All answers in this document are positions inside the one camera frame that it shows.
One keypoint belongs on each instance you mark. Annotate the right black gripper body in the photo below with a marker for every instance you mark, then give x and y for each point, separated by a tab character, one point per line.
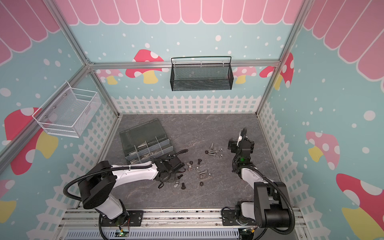
242	142

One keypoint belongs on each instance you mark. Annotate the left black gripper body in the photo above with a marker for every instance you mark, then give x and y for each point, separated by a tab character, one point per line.
170	179

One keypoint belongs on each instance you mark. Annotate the dark green compartment organizer box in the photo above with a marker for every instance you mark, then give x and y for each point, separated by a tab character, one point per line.
144	141

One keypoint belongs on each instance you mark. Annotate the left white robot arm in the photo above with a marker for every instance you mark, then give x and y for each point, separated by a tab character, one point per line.
94	189

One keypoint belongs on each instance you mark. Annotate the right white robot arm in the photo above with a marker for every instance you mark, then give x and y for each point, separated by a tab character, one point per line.
271	207

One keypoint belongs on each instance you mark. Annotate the black wire mesh basket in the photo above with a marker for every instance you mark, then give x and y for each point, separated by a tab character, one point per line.
207	73

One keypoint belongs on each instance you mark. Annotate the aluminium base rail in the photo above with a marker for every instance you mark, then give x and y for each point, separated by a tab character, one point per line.
159	218

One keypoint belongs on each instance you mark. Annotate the white wire mesh basket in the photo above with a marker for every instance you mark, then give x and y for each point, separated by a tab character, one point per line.
68	112

